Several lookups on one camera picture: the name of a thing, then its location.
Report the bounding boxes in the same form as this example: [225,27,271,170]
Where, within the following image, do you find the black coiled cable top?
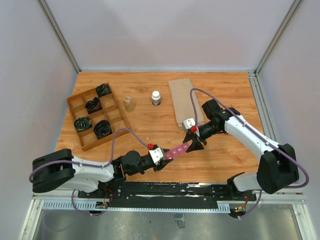
[96,84,112,98]

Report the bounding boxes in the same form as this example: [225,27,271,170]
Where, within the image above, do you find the black coiled cable middle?
[84,97,103,113]

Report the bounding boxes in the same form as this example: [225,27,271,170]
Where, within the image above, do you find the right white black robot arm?
[182,99,299,200]

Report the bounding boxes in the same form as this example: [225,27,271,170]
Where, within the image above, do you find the clear bottle yellow capsules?
[123,96,135,112]

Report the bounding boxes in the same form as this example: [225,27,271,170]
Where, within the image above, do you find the black coiled cable bottom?
[93,119,112,139]

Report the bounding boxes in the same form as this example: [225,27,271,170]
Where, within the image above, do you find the black green coiled cable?
[73,116,92,133]

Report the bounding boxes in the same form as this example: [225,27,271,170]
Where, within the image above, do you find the purple cable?
[28,127,151,217]
[189,87,310,221]

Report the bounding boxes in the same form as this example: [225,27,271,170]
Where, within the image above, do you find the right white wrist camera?
[182,118,198,133]

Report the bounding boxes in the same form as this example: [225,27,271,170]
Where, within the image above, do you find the right aluminium frame post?
[254,0,304,76]

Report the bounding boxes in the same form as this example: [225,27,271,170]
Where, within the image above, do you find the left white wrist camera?
[147,144,165,167]

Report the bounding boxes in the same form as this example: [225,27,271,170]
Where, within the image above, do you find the white capped pill bottle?
[151,90,161,106]

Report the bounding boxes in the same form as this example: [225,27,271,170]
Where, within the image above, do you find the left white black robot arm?
[29,146,173,198]

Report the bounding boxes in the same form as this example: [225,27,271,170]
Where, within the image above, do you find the pink weekly pill organizer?
[170,142,189,160]

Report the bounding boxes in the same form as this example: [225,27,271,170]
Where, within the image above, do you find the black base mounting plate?
[76,181,257,206]

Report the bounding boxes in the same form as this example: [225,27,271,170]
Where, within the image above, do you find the grey slotted cable duct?
[42,198,231,214]

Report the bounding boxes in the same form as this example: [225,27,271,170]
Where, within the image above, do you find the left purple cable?
[28,127,151,217]

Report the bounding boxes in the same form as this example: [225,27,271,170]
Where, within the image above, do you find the wooden compartment tray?
[66,83,130,151]

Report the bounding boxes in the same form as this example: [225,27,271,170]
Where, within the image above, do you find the left aluminium frame post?
[36,0,82,74]

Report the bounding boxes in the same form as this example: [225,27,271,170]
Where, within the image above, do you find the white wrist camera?
[147,144,165,167]
[182,118,198,133]

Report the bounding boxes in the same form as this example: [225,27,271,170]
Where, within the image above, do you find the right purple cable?
[189,87,310,221]

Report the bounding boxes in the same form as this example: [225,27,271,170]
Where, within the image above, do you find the aluminium frame post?
[254,0,304,76]
[36,0,82,74]

